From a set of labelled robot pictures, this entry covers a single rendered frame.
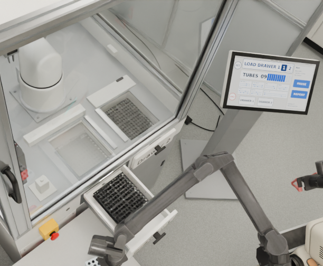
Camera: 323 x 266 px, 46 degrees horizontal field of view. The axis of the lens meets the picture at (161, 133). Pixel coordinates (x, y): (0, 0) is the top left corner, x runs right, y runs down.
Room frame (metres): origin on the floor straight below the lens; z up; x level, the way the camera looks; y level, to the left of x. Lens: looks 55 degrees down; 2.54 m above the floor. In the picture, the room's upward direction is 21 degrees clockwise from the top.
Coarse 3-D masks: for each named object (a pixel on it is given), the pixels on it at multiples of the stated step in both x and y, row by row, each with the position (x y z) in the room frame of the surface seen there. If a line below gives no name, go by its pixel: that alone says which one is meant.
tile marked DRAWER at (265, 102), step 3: (258, 99) 1.51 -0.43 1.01; (261, 99) 1.52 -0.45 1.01; (264, 99) 1.52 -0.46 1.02; (267, 99) 1.53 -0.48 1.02; (270, 99) 1.54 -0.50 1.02; (273, 99) 1.55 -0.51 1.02; (258, 102) 1.50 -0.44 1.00; (261, 102) 1.51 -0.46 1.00; (264, 102) 1.51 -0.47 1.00; (267, 102) 1.52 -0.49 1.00; (270, 102) 1.53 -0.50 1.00; (258, 105) 1.49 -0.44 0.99; (261, 105) 1.50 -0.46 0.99; (264, 105) 1.51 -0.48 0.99; (267, 105) 1.51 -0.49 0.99; (270, 105) 1.52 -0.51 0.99
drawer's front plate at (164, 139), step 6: (168, 132) 1.14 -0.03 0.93; (174, 132) 1.16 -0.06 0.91; (162, 138) 1.09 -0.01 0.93; (168, 138) 1.13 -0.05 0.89; (156, 144) 1.04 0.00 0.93; (162, 144) 1.09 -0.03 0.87; (144, 150) 0.98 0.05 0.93; (150, 150) 1.01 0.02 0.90; (138, 156) 0.94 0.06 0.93; (144, 156) 0.98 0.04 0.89; (132, 162) 0.92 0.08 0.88; (132, 168) 0.92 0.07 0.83
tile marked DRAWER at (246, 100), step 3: (240, 96) 1.47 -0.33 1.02; (243, 96) 1.48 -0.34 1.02; (246, 96) 1.49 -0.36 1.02; (240, 99) 1.46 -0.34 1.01; (243, 99) 1.47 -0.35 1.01; (246, 99) 1.48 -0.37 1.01; (249, 99) 1.49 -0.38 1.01; (252, 99) 1.49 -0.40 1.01; (240, 102) 1.46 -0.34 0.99; (243, 102) 1.46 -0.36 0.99; (246, 102) 1.47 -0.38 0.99; (249, 102) 1.48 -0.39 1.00; (252, 102) 1.48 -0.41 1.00; (252, 105) 1.48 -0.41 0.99
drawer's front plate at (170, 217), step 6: (174, 210) 0.74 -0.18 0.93; (168, 216) 0.71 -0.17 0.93; (174, 216) 0.74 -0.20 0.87; (162, 222) 0.67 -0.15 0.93; (156, 228) 0.63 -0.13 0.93; (162, 228) 0.67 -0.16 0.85; (150, 234) 0.60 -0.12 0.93; (144, 240) 0.56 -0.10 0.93; (138, 246) 0.53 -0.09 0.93; (132, 252) 0.50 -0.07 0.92
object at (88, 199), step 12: (120, 168) 0.88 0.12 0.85; (108, 180) 0.80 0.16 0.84; (132, 180) 0.84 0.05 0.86; (144, 192) 0.80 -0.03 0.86; (96, 204) 0.67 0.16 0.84; (108, 216) 0.64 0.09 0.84; (156, 216) 0.72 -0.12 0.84; (108, 228) 0.58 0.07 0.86; (144, 228) 0.65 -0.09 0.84; (132, 240) 0.57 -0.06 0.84
